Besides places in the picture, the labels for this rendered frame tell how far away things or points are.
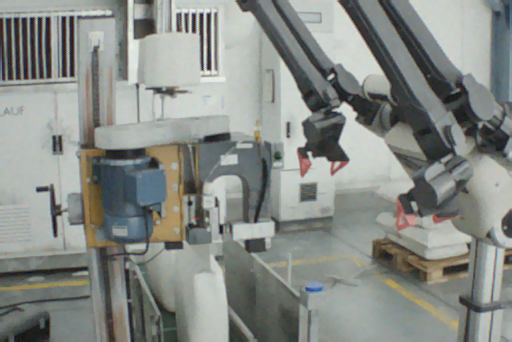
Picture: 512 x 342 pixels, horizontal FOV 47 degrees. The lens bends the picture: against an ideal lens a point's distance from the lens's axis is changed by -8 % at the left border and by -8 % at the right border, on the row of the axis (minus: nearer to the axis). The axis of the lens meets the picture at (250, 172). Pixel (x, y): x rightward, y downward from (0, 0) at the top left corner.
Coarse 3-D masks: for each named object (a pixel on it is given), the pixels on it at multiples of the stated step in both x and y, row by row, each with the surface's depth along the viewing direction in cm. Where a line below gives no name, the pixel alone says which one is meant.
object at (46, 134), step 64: (64, 0) 428; (192, 0) 457; (0, 64) 431; (64, 64) 447; (0, 128) 432; (64, 128) 447; (0, 192) 440; (64, 192) 454; (0, 256) 448; (64, 256) 466
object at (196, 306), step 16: (176, 256) 262; (192, 256) 248; (208, 256) 229; (176, 272) 258; (192, 272) 237; (208, 272) 236; (176, 288) 259; (192, 288) 235; (224, 288) 239; (176, 304) 260; (192, 304) 236; (208, 304) 235; (224, 304) 238; (176, 320) 262; (192, 320) 237; (208, 320) 236; (224, 320) 240; (192, 336) 238; (208, 336) 237; (224, 336) 241
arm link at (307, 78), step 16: (256, 0) 169; (256, 16) 171; (272, 16) 169; (272, 32) 169; (288, 32) 170; (288, 48) 168; (288, 64) 169; (304, 64) 168; (304, 80) 167; (320, 80) 168; (304, 96) 170; (320, 96) 165
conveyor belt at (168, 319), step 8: (144, 264) 379; (144, 272) 365; (152, 296) 327; (160, 304) 315; (160, 312) 305; (168, 312) 305; (168, 320) 295; (168, 328) 286; (176, 328) 286; (168, 336) 277; (176, 336) 277; (232, 336) 278
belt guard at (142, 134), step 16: (96, 128) 178; (112, 128) 177; (128, 128) 176; (144, 128) 175; (160, 128) 180; (176, 128) 186; (192, 128) 192; (208, 128) 199; (224, 128) 206; (96, 144) 176; (112, 144) 172; (128, 144) 172; (144, 144) 175
